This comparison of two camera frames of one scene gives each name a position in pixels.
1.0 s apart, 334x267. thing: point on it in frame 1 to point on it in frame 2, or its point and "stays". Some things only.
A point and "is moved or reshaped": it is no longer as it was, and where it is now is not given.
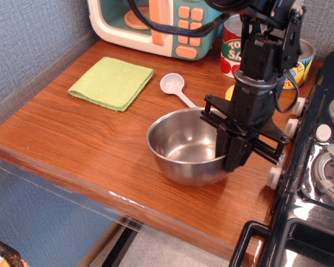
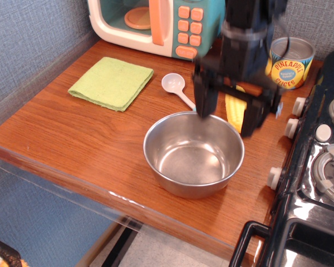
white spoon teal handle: x=173 y=83 stays
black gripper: x=252 y=103 to x=245 y=58
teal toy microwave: x=113 y=22 stays
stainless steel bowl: x=182 y=146 is moved or reshaped
